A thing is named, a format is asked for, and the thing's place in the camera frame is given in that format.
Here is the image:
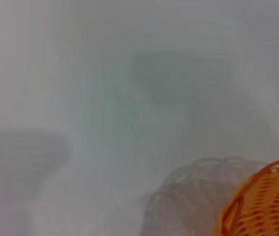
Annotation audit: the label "orange woven plastic basket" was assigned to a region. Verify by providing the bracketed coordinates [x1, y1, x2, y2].
[214, 158, 279, 236]

